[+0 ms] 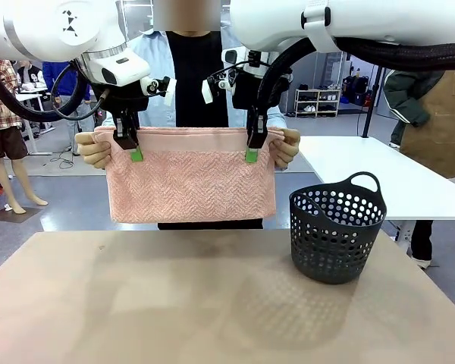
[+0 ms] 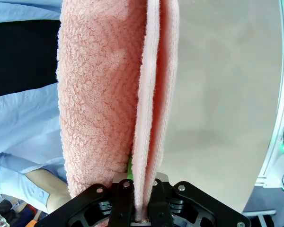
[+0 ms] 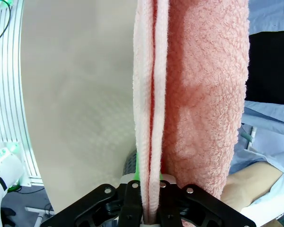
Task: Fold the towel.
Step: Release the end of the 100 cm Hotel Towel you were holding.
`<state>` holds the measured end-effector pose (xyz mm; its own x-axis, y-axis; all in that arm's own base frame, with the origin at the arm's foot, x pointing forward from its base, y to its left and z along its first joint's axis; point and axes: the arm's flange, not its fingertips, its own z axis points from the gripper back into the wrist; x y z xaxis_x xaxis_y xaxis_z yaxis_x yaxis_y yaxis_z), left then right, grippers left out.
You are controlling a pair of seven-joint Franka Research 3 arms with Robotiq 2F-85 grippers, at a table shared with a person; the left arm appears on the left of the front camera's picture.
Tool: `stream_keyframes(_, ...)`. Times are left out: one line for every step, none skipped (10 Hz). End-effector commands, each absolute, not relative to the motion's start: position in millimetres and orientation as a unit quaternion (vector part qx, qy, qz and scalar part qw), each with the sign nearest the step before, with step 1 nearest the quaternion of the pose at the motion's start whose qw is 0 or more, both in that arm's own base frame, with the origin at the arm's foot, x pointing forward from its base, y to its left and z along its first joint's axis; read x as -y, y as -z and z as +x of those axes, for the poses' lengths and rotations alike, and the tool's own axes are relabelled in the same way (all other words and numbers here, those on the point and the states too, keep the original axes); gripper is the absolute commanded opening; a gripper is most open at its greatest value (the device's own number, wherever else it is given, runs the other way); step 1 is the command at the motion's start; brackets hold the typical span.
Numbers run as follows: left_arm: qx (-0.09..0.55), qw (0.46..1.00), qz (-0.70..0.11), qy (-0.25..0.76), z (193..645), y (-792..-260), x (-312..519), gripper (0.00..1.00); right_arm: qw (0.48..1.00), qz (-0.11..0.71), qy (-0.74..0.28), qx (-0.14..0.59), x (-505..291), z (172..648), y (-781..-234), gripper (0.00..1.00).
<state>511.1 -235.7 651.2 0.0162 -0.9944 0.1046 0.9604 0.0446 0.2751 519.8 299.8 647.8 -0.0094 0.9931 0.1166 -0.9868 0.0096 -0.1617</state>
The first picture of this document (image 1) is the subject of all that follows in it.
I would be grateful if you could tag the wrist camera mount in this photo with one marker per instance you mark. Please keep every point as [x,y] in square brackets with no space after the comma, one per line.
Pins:
[216,85]
[159,88]

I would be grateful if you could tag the dark grey perforated laundry basket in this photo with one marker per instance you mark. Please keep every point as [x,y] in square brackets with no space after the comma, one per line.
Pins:
[335,246]

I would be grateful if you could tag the black tripod pole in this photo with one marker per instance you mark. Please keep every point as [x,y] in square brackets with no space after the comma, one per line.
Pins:
[372,98]

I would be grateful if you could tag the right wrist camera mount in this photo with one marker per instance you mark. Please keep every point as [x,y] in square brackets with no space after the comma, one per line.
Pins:
[216,85]

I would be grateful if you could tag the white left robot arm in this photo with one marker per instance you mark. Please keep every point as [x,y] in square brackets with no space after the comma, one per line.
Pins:
[60,30]

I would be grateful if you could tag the mannequin with plaid shirt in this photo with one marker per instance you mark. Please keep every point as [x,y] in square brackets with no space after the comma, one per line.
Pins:
[0,106]

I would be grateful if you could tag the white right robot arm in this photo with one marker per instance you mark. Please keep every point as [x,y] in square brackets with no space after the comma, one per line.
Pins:
[383,19]

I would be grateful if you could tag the person's right hand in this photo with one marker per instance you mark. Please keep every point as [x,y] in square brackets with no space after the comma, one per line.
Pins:
[95,151]

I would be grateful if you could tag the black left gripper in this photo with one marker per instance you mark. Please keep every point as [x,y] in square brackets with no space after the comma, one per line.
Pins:
[121,98]

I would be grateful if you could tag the pink terry towel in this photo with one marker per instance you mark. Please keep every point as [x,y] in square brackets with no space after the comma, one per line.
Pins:
[191,178]

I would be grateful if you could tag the white rectangular table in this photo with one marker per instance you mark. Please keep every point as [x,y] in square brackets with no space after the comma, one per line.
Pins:
[398,178]

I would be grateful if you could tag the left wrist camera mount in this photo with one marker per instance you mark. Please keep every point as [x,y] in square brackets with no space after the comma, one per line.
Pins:
[159,88]

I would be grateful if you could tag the dark mannequin base plate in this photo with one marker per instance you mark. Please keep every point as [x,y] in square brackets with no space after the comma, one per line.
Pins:
[11,215]

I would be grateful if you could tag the person in blue hoodie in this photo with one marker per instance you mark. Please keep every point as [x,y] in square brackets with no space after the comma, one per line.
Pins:
[66,81]

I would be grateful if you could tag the person's left forearm blue sleeve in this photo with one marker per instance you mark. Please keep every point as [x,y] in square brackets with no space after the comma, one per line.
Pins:
[277,117]

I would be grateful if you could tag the person's left hand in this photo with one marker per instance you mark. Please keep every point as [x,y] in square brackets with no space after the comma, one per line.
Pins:
[286,149]

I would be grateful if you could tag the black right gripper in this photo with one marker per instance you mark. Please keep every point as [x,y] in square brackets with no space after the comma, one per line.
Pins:
[246,91]

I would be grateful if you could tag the white standing desk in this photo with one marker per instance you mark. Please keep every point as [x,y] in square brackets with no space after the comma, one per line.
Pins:
[32,104]

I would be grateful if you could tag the person's right forearm blue sleeve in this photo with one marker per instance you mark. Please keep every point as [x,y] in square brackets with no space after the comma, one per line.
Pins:
[108,121]

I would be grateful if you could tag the wooden shoe shelf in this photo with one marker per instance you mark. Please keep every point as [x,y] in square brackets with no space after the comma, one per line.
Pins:
[317,102]

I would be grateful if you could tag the person in brown apron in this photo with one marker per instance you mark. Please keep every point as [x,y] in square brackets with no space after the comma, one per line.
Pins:
[436,113]

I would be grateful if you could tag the black bags pile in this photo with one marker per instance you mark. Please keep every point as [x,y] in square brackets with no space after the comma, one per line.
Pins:
[355,91]

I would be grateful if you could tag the person in light blue shirt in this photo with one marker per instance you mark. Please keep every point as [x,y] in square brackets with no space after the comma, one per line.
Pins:
[199,87]

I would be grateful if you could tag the person in varsity jacket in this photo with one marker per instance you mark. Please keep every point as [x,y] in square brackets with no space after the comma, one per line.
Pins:
[31,74]

